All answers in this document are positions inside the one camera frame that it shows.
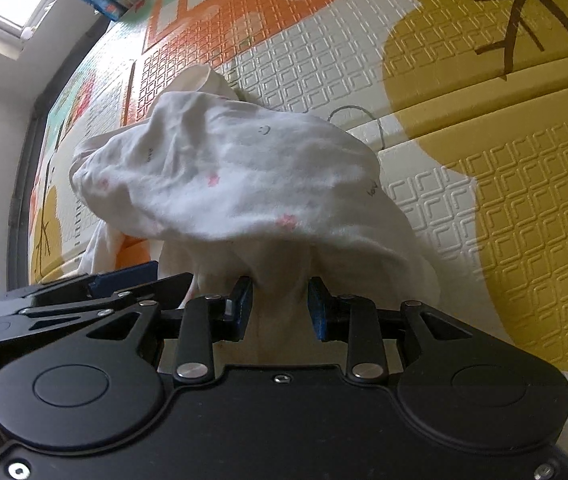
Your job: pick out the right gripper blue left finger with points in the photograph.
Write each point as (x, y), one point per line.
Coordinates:
(206, 320)

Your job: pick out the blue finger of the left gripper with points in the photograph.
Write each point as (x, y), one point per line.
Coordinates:
(107, 284)

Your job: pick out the white baby garment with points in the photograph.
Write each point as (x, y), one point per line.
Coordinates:
(228, 189)

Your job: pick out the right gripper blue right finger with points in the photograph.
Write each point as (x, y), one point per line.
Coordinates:
(352, 320)

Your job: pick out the colourful foam play mat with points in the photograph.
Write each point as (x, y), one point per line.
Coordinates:
(464, 101)

